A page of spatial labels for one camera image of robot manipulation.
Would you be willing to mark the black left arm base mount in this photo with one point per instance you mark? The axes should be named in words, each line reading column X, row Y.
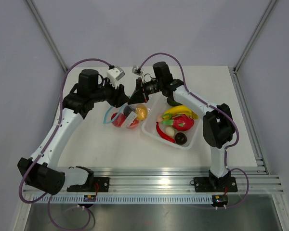
column 99, row 184

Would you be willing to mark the red apple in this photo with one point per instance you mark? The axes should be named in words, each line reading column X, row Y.
column 118, row 120

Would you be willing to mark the aluminium corner post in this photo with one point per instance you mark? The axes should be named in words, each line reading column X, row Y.
column 255, row 34
column 44, row 30

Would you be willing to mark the white slotted cable duct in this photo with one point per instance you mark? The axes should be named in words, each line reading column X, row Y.
column 130, row 199

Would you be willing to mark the clear zip top bag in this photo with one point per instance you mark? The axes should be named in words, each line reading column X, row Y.
column 111, row 110

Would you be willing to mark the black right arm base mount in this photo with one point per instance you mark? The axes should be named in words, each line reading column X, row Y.
column 207, row 185

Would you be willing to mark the yellow orange fruit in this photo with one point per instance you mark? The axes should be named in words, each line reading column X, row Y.
column 141, row 111

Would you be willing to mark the white perforated plastic basket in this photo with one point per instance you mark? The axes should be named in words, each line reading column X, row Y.
column 149, row 126

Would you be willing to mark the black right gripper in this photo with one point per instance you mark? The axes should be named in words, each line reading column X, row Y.
column 139, row 96

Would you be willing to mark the orange red tomato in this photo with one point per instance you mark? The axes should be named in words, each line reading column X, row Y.
column 134, row 124

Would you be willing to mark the left small circuit board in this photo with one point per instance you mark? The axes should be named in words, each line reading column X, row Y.
column 89, row 198

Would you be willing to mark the red chili pepper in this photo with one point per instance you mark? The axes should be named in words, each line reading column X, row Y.
column 164, row 135

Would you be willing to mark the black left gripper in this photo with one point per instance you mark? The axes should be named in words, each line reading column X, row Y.
column 118, row 96

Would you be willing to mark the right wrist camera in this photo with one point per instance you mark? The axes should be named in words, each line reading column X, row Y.
column 137, row 70

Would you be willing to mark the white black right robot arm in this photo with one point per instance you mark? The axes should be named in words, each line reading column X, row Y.
column 218, row 125

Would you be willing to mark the right aluminium corner post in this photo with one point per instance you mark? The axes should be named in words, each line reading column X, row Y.
column 255, row 34

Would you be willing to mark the pink peach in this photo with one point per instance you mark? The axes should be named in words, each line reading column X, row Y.
column 159, row 118

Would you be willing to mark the dark green avocado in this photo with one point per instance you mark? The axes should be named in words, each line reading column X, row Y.
column 172, row 102

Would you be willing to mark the left aluminium corner post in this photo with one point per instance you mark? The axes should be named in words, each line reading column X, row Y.
column 44, row 30

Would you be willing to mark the white garlic bulb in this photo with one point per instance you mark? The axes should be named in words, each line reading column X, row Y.
column 170, row 131

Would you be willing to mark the small circuit board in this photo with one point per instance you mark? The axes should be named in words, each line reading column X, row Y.
column 219, row 200
column 89, row 198

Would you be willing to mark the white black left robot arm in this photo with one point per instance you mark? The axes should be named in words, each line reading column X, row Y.
column 41, row 169

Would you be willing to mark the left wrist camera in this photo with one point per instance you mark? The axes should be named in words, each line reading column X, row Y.
column 115, row 74

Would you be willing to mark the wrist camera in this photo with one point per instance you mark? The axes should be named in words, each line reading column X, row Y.
column 115, row 74
column 137, row 70

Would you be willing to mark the right small circuit board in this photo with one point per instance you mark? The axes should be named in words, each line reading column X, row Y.
column 219, row 200

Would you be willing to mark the yellow banana bunch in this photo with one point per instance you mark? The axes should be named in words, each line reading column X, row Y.
column 181, row 109

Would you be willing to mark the pink dragon fruit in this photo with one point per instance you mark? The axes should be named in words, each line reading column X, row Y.
column 180, row 122

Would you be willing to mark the aluminium rail frame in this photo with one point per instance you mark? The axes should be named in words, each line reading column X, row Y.
column 134, row 164

